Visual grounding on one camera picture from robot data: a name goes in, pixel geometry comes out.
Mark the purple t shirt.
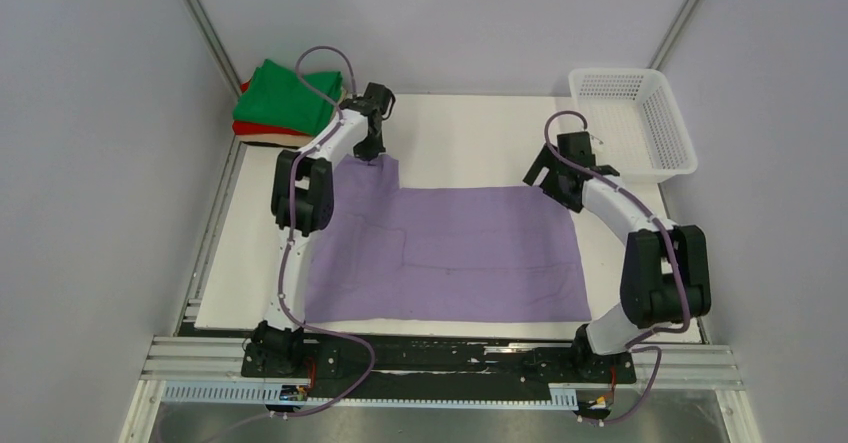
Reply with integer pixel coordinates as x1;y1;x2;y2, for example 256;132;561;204
305;156;591;323

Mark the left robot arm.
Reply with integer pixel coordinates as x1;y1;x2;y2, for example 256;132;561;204
248;83;396;376

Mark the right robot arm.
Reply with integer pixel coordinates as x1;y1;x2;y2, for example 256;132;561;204
524;132;712;381

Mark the white plastic basket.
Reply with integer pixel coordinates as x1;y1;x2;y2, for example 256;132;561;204
569;68;698;184

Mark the green folded t shirt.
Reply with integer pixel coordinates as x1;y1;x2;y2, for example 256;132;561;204
232;59;343;137

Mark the right corner metal post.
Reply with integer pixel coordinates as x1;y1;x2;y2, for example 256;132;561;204
648;0;702;71

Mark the corner metal post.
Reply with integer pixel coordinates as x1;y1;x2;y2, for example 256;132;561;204
648;0;702;71
183;0;242;98

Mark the white cable duct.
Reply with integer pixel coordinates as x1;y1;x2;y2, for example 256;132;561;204
161;381;578;411

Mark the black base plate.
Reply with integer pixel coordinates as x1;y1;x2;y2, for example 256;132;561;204
240;333;636;400

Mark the aluminium frame rail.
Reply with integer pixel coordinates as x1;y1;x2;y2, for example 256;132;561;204
120;331;759;442

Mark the left corner metal post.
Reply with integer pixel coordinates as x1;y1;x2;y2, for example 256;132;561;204
183;0;242;98

